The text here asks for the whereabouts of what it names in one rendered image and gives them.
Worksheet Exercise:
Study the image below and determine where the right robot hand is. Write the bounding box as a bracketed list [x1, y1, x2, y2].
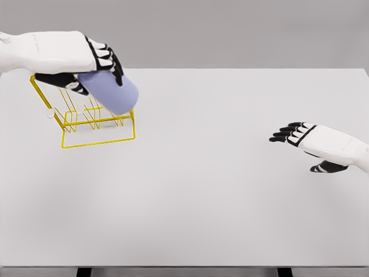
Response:
[269, 122, 360, 174]

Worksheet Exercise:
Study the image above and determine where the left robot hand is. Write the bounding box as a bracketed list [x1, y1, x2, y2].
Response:
[22, 31, 125, 96]

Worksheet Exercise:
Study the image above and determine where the yellow wire cup holder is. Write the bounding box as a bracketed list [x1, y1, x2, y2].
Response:
[29, 73, 137, 149]

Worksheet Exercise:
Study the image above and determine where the lavender cup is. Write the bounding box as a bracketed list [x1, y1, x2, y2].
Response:
[76, 70, 140, 115]

